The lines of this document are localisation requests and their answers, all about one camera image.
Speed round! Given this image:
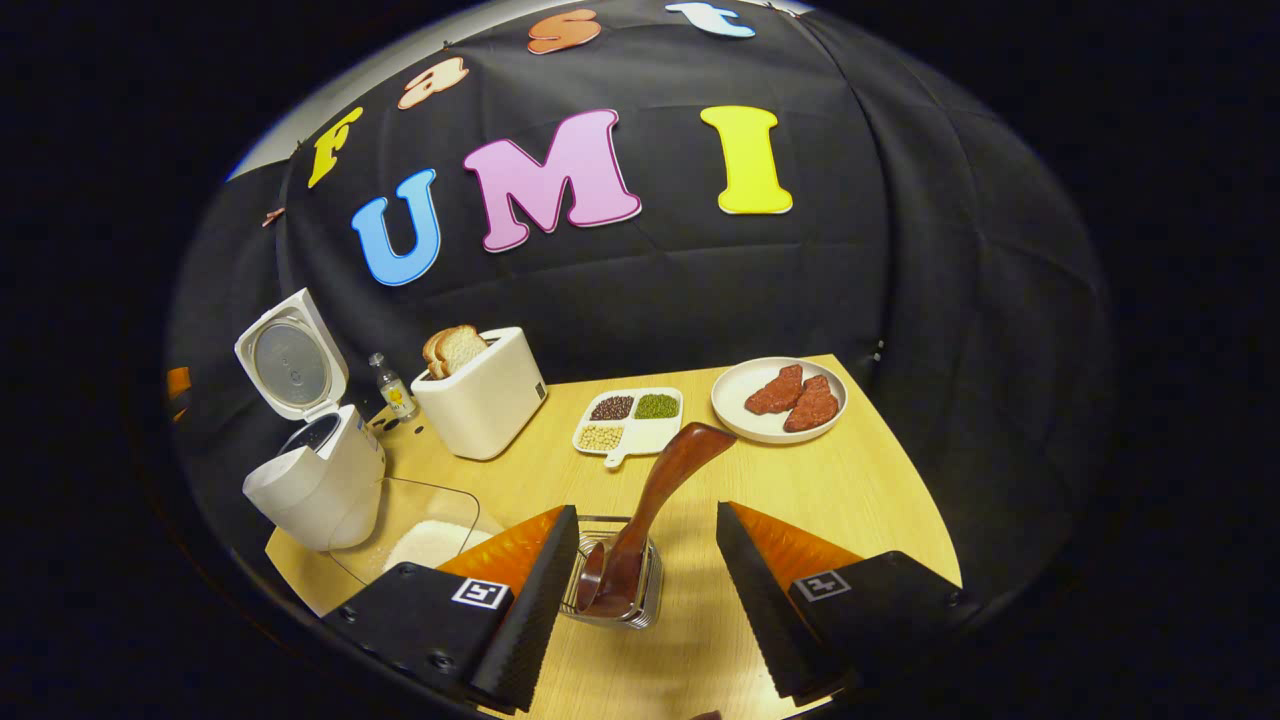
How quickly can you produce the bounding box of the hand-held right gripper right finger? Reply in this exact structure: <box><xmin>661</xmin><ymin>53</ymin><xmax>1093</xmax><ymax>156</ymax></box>
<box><xmin>716</xmin><ymin>502</ymin><xmax>966</xmax><ymax>701</ymax></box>

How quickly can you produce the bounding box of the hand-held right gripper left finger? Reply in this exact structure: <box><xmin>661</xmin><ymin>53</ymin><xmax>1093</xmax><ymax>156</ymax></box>
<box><xmin>322</xmin><ymin>505</ymin><xmax>582</xmax><ymax>714</ymax></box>

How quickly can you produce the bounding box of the metal wire chopstick holder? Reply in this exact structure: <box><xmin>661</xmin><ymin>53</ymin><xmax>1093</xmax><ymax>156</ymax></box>
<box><xmin>560</xmin><ymin>515</ymin><xmax>665</xmax><ymax>630</ymax></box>

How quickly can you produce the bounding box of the white rice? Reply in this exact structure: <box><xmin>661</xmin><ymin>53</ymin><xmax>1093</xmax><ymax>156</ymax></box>
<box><xmin>383</xmin><ymin>520</ymin><xmax>496</xmax><ymax>574</ymax></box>

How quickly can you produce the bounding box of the brown wooden spoon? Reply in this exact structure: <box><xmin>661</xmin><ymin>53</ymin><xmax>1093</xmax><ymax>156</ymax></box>
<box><xmin>575</xmin><ymin>422</ymin><xmax>738</xmax><ymax>618</ymax></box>

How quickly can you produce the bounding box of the white rice cooker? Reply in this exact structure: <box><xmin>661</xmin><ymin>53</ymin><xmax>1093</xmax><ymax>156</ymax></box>
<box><xmin>235</xmin><ymin>288</ymin><xmax>388</xmax><ymax>553</ymax></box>

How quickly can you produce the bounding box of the clear rice container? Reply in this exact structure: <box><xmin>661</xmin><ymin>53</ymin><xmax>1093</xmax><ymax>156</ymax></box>
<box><xmin>328</xmin><ymin>476</ymin><xmax>507</xmax><ymax>587</ymax></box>

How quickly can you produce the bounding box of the white round plate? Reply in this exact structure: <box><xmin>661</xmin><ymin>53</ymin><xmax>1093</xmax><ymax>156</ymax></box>
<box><xmin>711</xmin><ymin>357</ymin><xmax>849</xmax><ymax>445</ymax></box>

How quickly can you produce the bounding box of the white divided bean dish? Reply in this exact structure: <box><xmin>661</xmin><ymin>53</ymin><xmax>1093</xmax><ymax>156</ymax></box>
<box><xmin>572</xmin><ymin>387</ymin><xmax>684</xmax><ymax>469</ymax></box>

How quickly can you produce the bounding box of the white toaster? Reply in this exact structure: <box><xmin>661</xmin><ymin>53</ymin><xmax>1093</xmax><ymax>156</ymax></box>
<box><xmin>411</xmin><ymin>327</ymin><xmax>549</xmax><ymax>461</ymax></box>

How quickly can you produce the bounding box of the red meat piece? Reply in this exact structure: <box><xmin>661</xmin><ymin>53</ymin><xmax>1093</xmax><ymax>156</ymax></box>
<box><xmin>783</xmin><ymin>375</ymin><xmax>840</xmax><ymax>433</ymax></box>
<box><xmin>744</xmin><ymin>364</ymin><xmax>804</xmax><ymax>416</ymax></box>

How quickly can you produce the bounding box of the small clear glass bottle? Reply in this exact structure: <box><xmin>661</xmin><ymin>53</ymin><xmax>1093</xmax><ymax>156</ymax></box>
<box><xmin>368</xmin><ymin>352</ymin><xmax>418</xmax><ymax>422</ymax></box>

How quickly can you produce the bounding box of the row of small black clips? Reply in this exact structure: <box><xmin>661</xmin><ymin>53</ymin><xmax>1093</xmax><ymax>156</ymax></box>
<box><xmin>290</xmin><ymin>0</ymin><xmax>801</xmax><ymax>157</ymax></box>

